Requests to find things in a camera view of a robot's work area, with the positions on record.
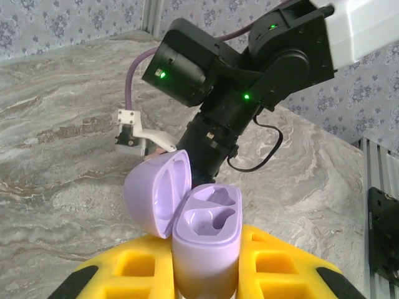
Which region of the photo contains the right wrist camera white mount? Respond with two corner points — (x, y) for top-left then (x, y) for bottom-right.
(114, 108), (177, 156)

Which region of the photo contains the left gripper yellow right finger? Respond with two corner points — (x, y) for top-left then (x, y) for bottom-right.
(236, 224), (365, 299)

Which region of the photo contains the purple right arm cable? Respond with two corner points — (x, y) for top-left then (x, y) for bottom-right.
(123, 24), (252, 112)

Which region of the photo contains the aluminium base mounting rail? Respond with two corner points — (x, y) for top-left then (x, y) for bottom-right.
(352, 136), (399, 299)

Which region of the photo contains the aluminium frame corner post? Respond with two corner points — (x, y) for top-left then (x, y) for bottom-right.
(142, 0), (163, 34)

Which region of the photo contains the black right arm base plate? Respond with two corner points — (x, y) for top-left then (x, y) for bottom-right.
(366, 186), (399, 281)

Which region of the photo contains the thin black right gripper cable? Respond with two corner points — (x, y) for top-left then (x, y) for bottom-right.
(227, 115), (284, 172)

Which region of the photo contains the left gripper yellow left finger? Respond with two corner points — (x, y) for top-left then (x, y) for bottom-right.
(51, 233), (178, 299)

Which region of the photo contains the purple earbud charging case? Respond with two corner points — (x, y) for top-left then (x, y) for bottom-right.
(123, 149), (243, 299)

